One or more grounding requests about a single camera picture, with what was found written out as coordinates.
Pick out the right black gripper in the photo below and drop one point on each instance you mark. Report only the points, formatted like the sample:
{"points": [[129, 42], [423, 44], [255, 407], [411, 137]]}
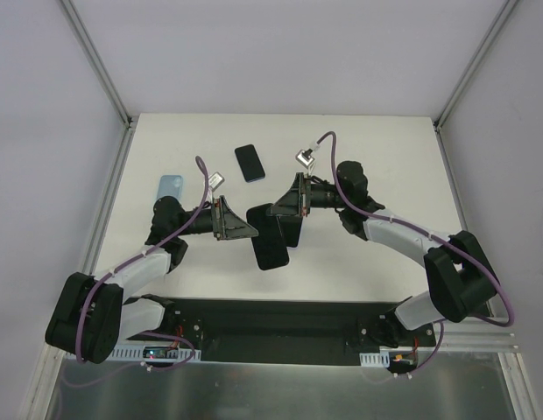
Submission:
{"points": [[304, 194]]}

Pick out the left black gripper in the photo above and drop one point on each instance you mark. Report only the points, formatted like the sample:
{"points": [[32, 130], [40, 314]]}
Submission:
{"points": [[217, 219]]}

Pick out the black phone case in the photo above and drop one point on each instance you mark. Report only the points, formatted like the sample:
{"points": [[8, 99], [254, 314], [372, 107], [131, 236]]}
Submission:
{"points": [[290, 227]]}

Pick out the black phone blue edge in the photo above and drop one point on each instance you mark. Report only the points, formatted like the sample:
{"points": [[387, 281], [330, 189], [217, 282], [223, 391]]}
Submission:
{"points": [[249, 163]]}

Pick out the light blue phone case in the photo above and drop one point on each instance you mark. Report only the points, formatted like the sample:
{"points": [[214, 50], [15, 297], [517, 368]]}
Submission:
{"points": [[170, 185]]}

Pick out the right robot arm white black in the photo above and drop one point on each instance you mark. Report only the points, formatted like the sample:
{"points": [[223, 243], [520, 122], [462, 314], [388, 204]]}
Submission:
{"points": [[457, 269]]}

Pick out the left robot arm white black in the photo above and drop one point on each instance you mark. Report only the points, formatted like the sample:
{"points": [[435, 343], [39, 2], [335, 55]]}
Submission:
{"points": [[94, 312]]}

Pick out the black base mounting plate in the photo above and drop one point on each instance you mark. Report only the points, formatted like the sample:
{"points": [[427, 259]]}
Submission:
{"points": [[275, 332]]}

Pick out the metal sheet front panel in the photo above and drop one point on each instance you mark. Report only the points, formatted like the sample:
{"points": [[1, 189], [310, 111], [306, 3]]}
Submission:
{"points": [[452, 386]]}

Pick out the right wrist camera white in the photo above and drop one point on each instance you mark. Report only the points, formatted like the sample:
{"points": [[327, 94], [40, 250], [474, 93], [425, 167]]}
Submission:
{"points": [[305, 158]]}

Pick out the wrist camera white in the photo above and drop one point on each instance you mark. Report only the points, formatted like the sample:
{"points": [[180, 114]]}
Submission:
{"points": [[215, 180], [305, 158]]}

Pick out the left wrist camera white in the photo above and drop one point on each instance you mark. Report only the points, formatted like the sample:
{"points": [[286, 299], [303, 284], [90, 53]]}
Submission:
{"points": [[215, 180]]}

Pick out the left aluminium table rail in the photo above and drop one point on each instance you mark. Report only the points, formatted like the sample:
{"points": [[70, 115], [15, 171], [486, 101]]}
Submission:
{"points": [[98, 229]]}

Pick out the aluminium table rail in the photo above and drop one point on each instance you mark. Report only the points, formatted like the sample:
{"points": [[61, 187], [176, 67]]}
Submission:
{"points": [[499, 308], [98, 229]]}

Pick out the left white cable duct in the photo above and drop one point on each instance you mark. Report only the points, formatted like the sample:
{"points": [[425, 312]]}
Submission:
{"points": [[151, 353]]}

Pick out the white cable duct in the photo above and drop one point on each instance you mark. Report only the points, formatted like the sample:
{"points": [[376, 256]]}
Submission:
{"points": [[375, 360], [151, 353]]}

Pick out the right white cable duct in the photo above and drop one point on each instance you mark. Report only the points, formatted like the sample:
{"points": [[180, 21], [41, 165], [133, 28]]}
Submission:
{"points": [[375, 360]]}

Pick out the right aluminium table rail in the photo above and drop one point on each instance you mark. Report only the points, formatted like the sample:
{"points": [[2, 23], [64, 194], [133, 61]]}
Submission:
{"points": [[499, 308]]}

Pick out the left aluminium frame post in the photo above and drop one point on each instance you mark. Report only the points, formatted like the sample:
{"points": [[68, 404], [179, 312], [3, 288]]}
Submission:
{"points": [[87, 44]]}

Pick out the aluminium frame post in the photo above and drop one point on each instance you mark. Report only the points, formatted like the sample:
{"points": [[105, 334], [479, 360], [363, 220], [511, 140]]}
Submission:
{"points": [[482, 51], [87, 44]]}

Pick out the right aluminium frame post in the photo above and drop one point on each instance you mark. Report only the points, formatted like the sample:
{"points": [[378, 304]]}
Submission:
{"points": [[482, 51]]}

